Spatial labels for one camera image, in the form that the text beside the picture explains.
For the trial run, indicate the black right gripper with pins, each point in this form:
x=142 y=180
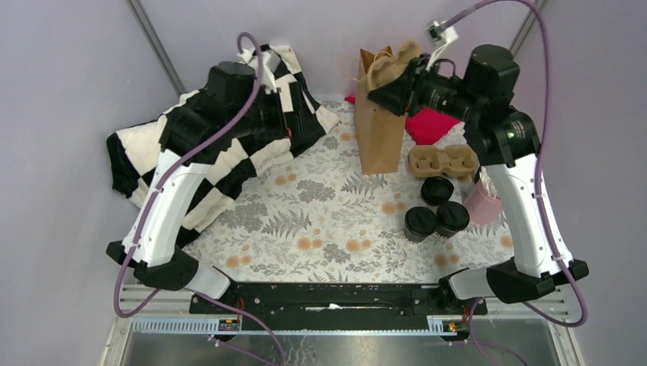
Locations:
x=403 y=96

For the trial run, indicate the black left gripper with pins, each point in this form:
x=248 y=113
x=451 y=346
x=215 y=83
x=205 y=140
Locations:
x=300 y=121

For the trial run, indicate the brown paper bag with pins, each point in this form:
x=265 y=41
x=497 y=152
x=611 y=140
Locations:
x=380 y=160

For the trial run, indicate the black plastic cup lid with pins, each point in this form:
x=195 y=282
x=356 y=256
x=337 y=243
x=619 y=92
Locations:
x=453 y=214

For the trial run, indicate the black paper coffee cup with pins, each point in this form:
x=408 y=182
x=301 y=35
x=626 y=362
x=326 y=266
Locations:
x=452 y=219

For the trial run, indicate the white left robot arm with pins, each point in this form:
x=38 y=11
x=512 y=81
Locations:
x=195 y=170

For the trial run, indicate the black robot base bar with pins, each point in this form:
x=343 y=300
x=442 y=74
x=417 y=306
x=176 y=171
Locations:
x=342 y=308

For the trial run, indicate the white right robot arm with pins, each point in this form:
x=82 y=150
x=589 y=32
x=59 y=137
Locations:
x=507 y=145

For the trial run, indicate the red cloth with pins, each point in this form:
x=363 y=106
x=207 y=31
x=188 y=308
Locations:
x=429 y=123

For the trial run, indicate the brown cardboard cup carrier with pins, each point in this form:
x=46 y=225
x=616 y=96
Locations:
x=455 y=161

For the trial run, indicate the floral patterned table mat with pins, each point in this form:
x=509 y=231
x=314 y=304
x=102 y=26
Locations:
x=318 y=218

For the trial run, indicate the pink straw holder cup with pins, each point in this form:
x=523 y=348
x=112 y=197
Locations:
x=481 y=208

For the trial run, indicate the black white checkered blanket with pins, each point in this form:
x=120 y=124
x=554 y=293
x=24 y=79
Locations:
x=133 y=154

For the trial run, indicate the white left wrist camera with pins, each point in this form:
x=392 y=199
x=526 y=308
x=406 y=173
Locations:
x=270 y=61

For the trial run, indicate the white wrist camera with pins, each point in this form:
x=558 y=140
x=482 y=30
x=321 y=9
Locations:
x=441 y=37
x=270 y=61

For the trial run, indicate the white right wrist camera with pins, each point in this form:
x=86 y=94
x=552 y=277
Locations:
x=441 y=37

